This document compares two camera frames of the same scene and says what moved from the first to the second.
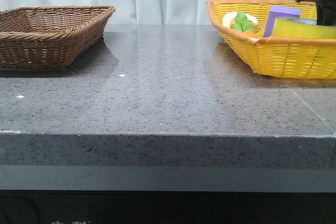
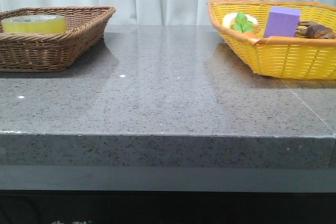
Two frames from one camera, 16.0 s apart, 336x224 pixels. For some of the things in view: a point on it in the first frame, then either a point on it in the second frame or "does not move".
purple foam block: (280, 11) does not move
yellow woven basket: (309, 58) does not move
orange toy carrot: (247, 27) does not move
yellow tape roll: (302, 27) -> (34, 24)
